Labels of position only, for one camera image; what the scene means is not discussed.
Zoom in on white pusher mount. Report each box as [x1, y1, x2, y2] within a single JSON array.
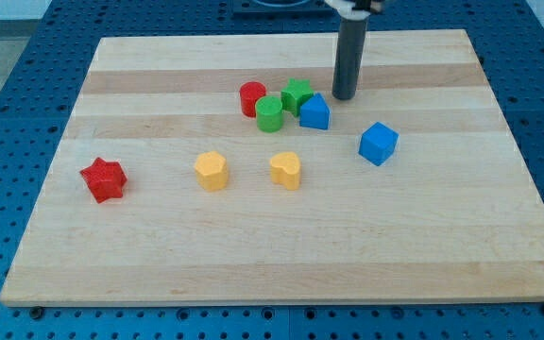
[[324, 0, 385, 20]]

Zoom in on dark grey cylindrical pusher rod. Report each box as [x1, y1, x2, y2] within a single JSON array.
[[332, 18, 368, 100]]

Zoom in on blue cube block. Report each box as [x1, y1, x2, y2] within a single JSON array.
[[358, 122, 399, 166]]

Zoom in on blue triangle block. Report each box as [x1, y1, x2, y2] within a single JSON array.
[[299, 93, 331, 130]]

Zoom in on green star block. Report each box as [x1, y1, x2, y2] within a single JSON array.
[[280, 78, 314, 117]]

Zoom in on green cylinder block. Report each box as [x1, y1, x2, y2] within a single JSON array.
[[255, 95, 283, 132]]

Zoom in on red cylinder block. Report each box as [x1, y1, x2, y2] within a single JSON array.
[[239, 81, 267, 118]]

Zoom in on yellow heart block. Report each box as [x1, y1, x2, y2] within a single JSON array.
[[269, 151, 301, 191]]

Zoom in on yellow pentagon block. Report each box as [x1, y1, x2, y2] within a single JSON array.
[[194, 151, 230, 192]]

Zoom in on wooden board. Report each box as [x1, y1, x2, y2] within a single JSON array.
[[0, 29, 544, 307]]

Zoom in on red star block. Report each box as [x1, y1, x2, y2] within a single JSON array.
[[79, 158, 128, 204]]

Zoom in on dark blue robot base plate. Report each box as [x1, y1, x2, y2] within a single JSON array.
[[229, 0, 334, 18]]

